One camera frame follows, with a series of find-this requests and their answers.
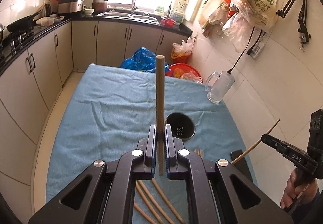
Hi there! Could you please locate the wooden chopstick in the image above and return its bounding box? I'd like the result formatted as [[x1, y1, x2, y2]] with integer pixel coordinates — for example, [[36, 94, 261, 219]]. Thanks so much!
[[138, 180, 174, 223], [134, 202, 156, 224], [231, 118, 280, 165], [152, 179, 185, 223], [136, 181, 163, 224], [155, 55, 165, 176]]

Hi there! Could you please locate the person right hand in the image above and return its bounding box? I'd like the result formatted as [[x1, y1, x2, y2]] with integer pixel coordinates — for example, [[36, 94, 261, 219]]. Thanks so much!
[[280, 169, 318, 209]]

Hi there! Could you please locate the black utensil holder cup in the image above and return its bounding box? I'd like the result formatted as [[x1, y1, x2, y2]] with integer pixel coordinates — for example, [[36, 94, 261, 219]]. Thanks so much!
[[165, 112, 195, 142]]

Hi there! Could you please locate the blue towel table cover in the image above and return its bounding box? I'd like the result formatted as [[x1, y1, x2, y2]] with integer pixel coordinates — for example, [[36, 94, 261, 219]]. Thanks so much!
[[45, 63, 258, 224]]

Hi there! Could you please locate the clear glass mug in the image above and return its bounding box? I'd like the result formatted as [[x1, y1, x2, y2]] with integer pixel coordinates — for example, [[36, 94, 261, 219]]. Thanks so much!
[[205, 71, 235, 104]]

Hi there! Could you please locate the red plastic basin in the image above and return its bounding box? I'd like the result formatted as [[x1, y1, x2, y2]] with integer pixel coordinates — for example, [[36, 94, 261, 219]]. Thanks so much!
[[165, 63, 203, 83]]

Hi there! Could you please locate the blue plastic bag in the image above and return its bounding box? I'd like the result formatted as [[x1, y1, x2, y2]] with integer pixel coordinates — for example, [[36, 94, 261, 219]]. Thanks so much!
[[120, 47, 157, 73]]

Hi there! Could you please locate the red trash bin with bags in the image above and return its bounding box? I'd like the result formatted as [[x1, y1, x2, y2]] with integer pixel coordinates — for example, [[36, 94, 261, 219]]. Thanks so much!
[[171, 37, 196, 64]]

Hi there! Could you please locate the clear plastic bag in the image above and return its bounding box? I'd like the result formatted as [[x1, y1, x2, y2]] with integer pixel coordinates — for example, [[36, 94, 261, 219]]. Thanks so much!
[[222, 12, 254, 52]]

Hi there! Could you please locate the white printed plastic bag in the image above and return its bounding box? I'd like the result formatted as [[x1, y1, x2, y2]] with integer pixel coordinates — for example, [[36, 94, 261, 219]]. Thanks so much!
[[231, 0, 278, 32]]

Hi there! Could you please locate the red small basket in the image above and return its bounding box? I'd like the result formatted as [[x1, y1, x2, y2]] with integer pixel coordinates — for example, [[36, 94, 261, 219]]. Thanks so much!
[[161, 17, 175, 28]]

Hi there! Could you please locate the steel double sink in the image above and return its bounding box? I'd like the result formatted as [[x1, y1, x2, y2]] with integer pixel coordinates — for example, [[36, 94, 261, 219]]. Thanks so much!
[[98, 12, 159, 24]]

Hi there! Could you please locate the black wok pan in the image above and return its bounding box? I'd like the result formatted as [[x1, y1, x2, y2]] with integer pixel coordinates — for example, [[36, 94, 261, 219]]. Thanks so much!
[[7, 8, 42, 33]]

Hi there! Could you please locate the brown cooking pot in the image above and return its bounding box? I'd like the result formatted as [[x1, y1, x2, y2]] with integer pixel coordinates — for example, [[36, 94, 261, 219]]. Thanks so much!
[[92, 0, 109, 14]]

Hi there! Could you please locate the silver rice cooker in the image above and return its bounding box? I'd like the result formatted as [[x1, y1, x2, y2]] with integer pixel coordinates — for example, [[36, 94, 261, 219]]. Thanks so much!
[[58, 0, 84, 15]]

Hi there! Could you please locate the black power cable plug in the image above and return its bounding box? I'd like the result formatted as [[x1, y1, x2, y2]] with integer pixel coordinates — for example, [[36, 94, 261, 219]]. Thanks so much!
[[227, 27, 255, 74]]

